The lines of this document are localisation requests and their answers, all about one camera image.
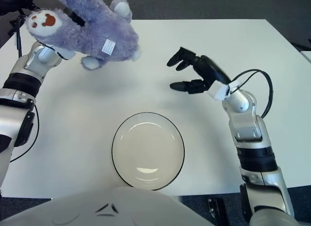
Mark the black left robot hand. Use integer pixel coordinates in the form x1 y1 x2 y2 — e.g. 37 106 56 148
69 12 86 27

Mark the black left elbow cable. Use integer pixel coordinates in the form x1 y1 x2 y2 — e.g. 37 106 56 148
9 104 40 163

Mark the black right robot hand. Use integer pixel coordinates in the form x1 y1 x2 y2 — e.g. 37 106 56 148
166 47 231 95

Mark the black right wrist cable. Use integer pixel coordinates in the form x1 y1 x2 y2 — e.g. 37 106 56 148
229 69 274 120

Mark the black office chair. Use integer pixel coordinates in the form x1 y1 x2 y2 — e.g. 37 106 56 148
0 0 41 38

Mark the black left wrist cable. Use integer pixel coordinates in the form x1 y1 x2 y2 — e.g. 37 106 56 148
16 16 24 59

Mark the black bracket under table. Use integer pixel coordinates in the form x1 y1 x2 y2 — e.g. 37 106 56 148
207 198 229 226

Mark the white side desk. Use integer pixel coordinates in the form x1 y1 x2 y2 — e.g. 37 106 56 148
300 51 311 64

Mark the silver robot torso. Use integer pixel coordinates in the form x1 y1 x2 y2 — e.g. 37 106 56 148
0 187 215 226

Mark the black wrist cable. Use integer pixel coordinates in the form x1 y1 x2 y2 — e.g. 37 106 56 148
16 16 24 59
229 69 274 120

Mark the purple plush bunny doll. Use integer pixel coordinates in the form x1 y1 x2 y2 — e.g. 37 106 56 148
25 0 142 71

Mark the white plate with black rim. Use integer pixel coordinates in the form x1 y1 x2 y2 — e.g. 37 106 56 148
111 112 186 191

